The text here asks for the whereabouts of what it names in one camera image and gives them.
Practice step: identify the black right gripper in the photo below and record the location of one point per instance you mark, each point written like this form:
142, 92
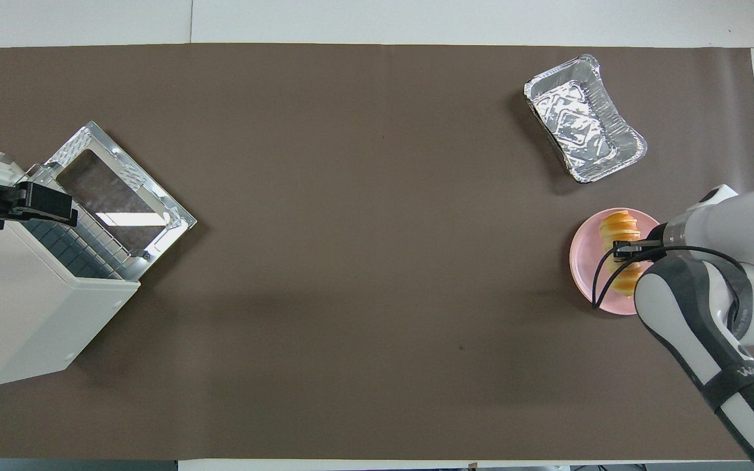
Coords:
629, 250

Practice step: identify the golden ridged bread roll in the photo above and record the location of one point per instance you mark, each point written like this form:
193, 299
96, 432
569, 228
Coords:
619, 226

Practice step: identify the aluminium foil tray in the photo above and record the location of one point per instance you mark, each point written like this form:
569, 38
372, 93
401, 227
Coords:
583, 121

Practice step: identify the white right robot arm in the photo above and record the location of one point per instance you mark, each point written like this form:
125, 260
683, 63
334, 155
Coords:
678, 307

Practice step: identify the cream toaster oven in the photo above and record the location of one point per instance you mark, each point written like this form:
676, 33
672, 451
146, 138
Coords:
17, 307

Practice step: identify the glass and metal oven door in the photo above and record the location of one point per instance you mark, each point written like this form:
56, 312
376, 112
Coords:
154, 199

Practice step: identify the pink round plate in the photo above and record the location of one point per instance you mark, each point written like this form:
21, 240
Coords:
583, 261

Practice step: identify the brown table mat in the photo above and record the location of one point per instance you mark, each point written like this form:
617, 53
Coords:
377, 261

